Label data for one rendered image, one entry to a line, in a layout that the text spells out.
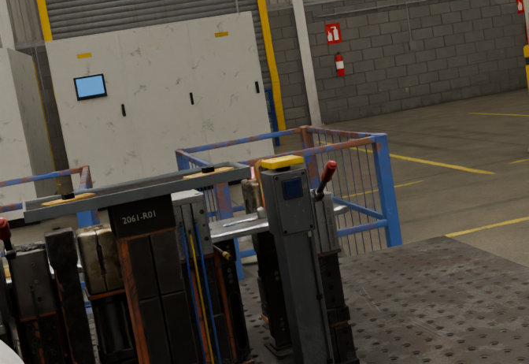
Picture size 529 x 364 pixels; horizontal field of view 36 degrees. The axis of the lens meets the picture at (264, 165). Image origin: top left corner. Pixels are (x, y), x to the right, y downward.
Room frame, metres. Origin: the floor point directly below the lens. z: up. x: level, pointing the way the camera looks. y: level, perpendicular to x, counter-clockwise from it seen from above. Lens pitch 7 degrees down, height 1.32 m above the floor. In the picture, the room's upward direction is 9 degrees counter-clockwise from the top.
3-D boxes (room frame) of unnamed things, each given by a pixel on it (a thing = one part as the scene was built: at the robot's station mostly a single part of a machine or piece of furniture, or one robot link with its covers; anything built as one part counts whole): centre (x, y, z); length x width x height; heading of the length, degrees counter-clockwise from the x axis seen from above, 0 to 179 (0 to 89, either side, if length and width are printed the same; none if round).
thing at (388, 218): (4.05, -0.03, 0.47); 1.20 x 0.80 x 0.95; 13
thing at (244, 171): (1.34, 0.22, 1.16); 0.37 x 0.14 x 0.02; 106
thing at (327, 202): (1.60, -0.08, 0.88); 0.11 x 0.10 x 0.36; 16
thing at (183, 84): (9.66, 1.08, 1.22); 2.40 x 0.54 x 2.45; 102
